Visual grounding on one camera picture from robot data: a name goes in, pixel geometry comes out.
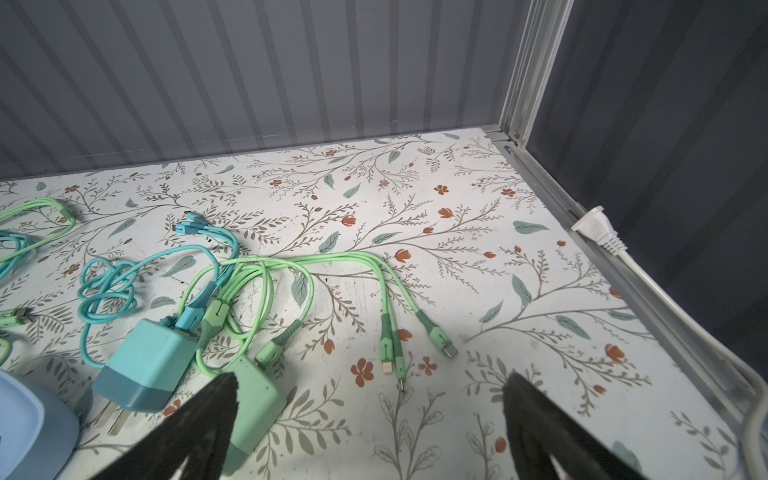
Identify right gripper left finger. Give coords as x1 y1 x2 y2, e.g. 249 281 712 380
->
95 373 239 479

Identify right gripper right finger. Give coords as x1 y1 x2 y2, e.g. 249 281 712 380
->
503 373 643 479

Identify green charger plug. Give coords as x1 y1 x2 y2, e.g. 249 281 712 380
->
222 356 287 476

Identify blue power strip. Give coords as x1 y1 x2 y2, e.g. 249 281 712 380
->
1 372 79 479

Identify green cable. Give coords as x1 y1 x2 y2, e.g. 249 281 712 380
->
179 251 458 391

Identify teal cable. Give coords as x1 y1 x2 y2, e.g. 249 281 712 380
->
76 211 241 368

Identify white power cord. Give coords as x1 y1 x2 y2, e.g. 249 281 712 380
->
569 205 768 480

